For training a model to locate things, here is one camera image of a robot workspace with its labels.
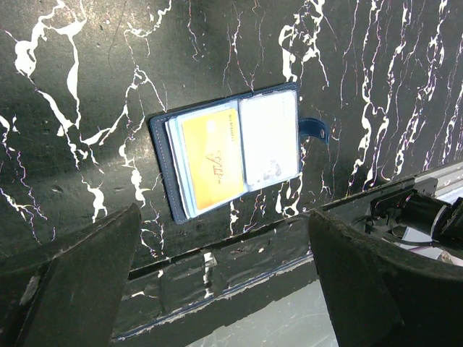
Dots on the orange credit card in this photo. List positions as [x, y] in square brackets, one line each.
[214, 156]

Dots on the white VIP credit card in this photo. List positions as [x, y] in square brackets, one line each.
[269, 138]

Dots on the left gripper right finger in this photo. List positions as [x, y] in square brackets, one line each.
[379, 294]

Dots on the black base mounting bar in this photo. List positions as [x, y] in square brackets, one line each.
[182, 272]

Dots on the blue card holder wallet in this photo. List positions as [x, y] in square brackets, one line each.
[169, 145]

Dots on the aluminium frame rail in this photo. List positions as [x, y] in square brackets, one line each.
[449, 186]

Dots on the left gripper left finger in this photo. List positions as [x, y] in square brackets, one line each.
[67, 292]

